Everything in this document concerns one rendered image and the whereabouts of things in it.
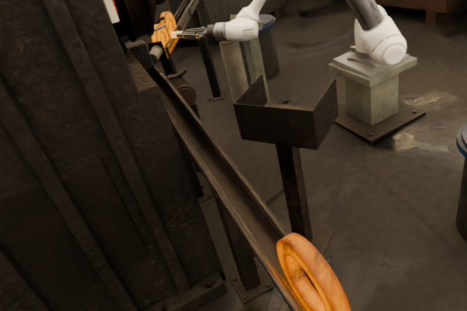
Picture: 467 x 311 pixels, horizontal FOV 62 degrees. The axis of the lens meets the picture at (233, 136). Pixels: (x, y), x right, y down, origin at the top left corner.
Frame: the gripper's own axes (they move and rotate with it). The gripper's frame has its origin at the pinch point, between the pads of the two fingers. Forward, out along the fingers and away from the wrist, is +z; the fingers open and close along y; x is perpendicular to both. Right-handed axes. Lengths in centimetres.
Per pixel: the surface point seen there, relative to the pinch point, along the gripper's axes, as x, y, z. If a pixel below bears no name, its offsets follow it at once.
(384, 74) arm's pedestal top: -28, 3, -103
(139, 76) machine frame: 17, -86, -18
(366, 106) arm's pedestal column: -50, 8, -96
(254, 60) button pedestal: -35, 43, -31
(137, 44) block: 8.0, -32.9, 6.7
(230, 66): -32.4, 29.8, -18.1
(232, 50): -22.0, 30.3, -20.7
